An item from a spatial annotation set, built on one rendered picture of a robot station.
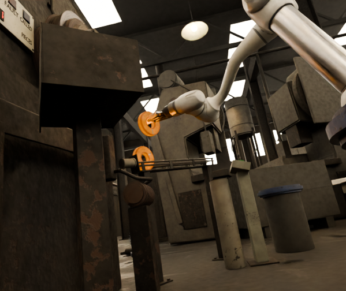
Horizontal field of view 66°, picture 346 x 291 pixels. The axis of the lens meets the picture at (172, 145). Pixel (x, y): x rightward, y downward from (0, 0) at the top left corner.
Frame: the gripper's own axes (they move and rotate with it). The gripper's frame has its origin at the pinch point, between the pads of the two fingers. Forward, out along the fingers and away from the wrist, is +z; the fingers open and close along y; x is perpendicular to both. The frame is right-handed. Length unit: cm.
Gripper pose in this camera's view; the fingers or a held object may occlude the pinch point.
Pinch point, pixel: (148, 120)
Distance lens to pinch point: 165.7
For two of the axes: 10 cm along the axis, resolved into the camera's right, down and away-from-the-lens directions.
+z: -7.2, 2.5, 6.5
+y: 6.9, 1.0, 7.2
